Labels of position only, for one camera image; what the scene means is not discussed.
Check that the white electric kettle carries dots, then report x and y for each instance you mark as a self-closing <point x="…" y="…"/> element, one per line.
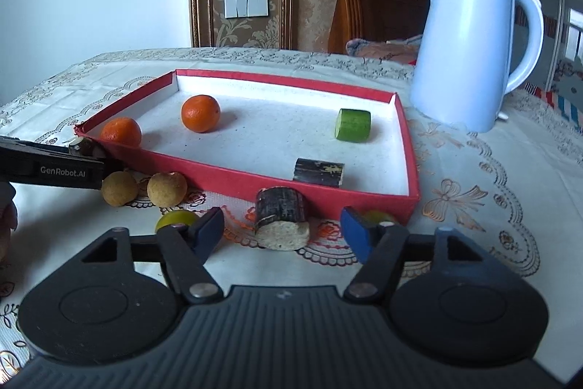
<point x="460" y="51"/>

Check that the thick dark sugarcane piece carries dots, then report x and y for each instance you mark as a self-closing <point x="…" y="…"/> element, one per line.
<point x="280" y="211"/>

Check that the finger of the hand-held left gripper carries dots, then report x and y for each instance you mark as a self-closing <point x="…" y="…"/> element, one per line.
<point x="114" y="168"/>

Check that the green cucumber piece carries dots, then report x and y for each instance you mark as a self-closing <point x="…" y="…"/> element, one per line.
<point x="353" y="124"/>

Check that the red cardboard box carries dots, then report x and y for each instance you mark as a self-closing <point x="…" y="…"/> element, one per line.
<point x="273" y="134"/>

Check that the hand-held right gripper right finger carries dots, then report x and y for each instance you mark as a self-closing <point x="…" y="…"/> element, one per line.
<point x="357" y="236"/>

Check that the white wall switch panel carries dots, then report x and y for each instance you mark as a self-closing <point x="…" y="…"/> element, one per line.
<point x="246" y="5"/>

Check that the person's left hand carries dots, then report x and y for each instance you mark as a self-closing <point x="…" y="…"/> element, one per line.
<point x="5" y="216"/>

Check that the slim dark sugarcane piece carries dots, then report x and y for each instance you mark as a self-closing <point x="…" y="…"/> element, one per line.
<point x="319" y="172"/>

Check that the short dark sugarcane piece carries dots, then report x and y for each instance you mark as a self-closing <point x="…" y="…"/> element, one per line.
<point x="86" y="148"/>

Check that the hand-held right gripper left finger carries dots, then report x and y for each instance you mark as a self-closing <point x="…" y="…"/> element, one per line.
<point x="209" y="234"/>

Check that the striped blanket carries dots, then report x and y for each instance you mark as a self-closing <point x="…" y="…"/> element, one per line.
<point x="562" y="104"/>

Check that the small orange tangerine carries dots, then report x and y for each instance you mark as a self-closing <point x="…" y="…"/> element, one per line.
<point x="200" y="113"/>
<point x="120" y="131"/>

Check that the floral cushion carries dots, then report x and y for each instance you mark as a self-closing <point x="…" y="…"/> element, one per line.
<point x="382" y="51"/>

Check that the green tomato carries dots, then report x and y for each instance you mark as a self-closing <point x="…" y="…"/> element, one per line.
<point x="175" y="219"/>
<point x="380" y="216"/>

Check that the embroidered beige tablecloth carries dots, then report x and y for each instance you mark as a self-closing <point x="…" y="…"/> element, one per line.
<point x="478" y="170"/>

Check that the wooden chair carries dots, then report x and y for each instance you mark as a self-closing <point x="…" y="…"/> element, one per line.
<point x="378" y="6"/>

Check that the patterned sliding wardrobe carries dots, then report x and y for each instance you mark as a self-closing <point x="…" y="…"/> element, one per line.
<point x="560" y="65"/>

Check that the tan longan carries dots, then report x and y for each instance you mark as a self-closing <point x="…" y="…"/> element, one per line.
<point x="119" y="189"/>
<point x="167" y="190"/>

